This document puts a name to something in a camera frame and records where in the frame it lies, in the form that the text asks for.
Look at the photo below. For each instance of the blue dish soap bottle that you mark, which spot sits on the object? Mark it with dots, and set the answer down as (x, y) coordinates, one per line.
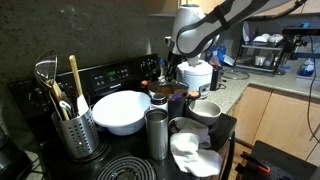
(221, 54)

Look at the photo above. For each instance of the white crumpled cloth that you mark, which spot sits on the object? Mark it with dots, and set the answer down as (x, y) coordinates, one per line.
(190, 150)

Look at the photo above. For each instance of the black dish rack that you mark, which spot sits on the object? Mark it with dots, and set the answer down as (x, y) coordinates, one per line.
(260, 54)

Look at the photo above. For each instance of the blue cleaner bottle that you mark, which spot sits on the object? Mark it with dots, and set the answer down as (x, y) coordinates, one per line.
(306, 69)

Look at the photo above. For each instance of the steel ladle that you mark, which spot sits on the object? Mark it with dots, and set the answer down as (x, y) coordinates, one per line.
(45, 72)

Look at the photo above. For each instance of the black electric stove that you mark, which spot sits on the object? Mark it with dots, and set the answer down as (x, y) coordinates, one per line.
(117, 157)

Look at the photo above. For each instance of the grey ceramic bowl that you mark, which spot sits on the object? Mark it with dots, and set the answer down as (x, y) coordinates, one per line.
(204, 111)

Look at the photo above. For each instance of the glass pot lid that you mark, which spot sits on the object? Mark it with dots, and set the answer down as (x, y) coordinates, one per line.
(172, 90)

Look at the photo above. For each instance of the black orange clamp tool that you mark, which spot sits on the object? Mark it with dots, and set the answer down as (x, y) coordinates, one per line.
(260, 166)

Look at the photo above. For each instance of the wooden spatula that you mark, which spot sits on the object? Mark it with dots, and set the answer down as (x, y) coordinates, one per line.
(73, 65)

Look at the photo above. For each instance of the black table with holes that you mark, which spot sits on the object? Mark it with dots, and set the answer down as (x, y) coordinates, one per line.
(283, 166)

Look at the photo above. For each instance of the perforated steel utensil holder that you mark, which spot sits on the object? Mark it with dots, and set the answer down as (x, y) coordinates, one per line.
(78, 135)

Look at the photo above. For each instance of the black pot orange interior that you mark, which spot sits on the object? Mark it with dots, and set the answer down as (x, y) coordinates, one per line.
(178, 107)

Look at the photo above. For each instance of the large white bowl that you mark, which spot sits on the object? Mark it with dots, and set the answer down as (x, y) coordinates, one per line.
(122, 112)

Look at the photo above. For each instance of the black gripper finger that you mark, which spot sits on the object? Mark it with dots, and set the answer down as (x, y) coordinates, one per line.
(170, 74)

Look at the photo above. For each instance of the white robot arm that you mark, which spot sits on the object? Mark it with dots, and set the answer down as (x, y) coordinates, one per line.
(194, 32)

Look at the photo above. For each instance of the white rice cooker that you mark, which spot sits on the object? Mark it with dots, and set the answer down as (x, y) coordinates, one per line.
(197, 78)

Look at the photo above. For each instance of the wooden base cabinet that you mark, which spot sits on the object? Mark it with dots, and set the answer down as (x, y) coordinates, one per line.
(281, 119)

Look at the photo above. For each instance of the stainless steel tumbler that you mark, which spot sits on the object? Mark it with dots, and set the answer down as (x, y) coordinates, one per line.
(157, 132)

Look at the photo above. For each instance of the white thermos bottle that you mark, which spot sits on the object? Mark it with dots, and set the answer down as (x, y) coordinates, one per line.
(159, 101)

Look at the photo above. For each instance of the small steel bowl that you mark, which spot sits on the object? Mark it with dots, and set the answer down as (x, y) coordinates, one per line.
(175, 125)

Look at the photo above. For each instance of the white silicone spatula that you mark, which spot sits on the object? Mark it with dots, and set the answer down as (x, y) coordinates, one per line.
(82, 105)

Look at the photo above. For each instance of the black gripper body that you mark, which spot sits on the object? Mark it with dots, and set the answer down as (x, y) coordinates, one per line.
(174, 56)

